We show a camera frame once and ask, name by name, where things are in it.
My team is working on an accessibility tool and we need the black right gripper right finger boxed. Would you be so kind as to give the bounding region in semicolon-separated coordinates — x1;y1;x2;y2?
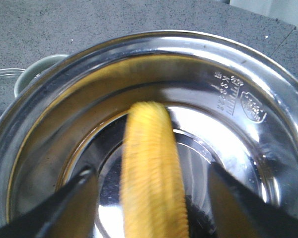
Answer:
208;163;298;238

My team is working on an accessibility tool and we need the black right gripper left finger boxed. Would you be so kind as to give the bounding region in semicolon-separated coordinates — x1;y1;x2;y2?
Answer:
0;167;98;238

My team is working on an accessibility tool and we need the yellow corn cob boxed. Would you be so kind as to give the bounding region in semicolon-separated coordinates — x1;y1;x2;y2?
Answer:
120;102;189;238

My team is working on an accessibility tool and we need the glass pot lid steel rim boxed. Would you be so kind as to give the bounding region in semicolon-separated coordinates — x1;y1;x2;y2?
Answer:
0;68;25;83

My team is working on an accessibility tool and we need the light green electric cooking pot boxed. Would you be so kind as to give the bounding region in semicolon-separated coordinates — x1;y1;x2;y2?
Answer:
0;31;298;238

